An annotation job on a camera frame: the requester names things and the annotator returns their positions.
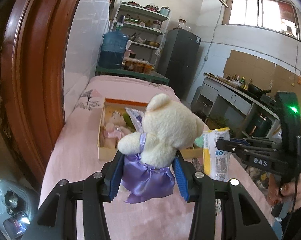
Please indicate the plush bunny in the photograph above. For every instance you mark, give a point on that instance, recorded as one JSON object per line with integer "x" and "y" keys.
{"x": 114, "y": 120}

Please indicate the red cooking pot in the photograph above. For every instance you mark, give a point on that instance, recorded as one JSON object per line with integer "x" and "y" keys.
{"x": 151, "y": 7}

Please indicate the window with metal frame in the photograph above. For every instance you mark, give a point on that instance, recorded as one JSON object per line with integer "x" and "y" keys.
{"x": 261, "y": 12}

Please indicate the water jug pump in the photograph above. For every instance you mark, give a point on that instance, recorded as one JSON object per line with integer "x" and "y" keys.
{"x": 120, "y": 22}

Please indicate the black wok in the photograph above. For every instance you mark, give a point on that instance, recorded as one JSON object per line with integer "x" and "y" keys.
{"x": 255, "y": 88}

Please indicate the green fuzzy plush toy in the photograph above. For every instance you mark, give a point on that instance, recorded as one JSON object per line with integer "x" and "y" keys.
{"x": 125, "y": 117}

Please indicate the white electric fan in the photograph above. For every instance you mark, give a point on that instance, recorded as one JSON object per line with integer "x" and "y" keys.
{"x": 10, "y": 210}

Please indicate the blue water jug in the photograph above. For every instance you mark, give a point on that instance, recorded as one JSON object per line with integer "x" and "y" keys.
{"x": 113, "y": 50}

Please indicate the glass jar with lid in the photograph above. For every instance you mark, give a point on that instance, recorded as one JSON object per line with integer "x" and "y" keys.
{"x": 182, "y": 23}

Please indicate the orange rimmed cardboard box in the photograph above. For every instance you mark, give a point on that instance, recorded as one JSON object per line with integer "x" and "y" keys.
{"x": 108, "y": 152}

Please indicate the cream teddy bear purple dress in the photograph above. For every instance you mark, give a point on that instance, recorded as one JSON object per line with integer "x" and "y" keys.
{"x": 170, "y": 130}

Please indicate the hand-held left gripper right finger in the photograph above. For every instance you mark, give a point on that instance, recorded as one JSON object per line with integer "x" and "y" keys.
{"x": 181, "y": 180}

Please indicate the row of condiment bottles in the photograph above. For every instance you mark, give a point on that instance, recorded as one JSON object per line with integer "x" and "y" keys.
{"x": 238, "y": 79}

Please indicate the yellow white plastic packet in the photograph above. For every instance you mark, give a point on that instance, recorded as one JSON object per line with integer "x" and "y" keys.
{"x": 216, "y": 155}

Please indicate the teal enamel pot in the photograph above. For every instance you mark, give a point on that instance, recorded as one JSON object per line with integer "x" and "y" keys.
{"x": 165, "y": 11}

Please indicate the brown wooden headboard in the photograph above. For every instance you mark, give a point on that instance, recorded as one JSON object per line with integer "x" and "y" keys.
{"x": 28, "y": 80}

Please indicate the white kitchen cabinet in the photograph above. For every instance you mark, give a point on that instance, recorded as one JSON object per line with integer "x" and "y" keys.
{"x": 228, "y": 97}

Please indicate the crate with green plants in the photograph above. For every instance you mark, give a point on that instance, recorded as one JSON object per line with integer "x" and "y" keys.
{"x": 218, "y": 121}

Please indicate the dark grey fridge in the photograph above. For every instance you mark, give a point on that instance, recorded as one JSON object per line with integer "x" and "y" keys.
{"x": 180, "y": 60}

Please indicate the green table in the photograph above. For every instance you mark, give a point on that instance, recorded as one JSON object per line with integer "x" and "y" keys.
{"x": 140, "y": 73}

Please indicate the person's right hand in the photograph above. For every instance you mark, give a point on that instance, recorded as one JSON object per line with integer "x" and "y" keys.
{"x": 274, "y": 190}

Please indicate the group of food jars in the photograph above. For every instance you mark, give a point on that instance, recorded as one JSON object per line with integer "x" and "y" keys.
{"x": 138, "y": 66}

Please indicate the black gas stove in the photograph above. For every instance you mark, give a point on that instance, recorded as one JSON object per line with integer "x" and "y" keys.
{"x": 269, "y": 100}

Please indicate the white metal shelf rack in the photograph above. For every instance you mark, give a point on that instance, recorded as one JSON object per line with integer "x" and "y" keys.
{"x": 145, "y": 27}

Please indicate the person's right forearm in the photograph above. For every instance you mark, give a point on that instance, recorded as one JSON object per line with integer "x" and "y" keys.
{"x": 300, "y": 217}

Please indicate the cardboard wall panel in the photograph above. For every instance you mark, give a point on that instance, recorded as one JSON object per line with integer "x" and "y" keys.
{"x": 289, "y": 80}
{"x": 265, "y": 70}
{"x": 240, "y": 62}

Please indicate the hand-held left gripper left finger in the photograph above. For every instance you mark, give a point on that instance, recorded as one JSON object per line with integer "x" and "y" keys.
{"x": 115, "y": 180}

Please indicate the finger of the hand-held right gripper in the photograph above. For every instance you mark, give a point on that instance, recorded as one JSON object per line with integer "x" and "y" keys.
{"x": 240, "y": 141}
{"x": 230, "y": 147}

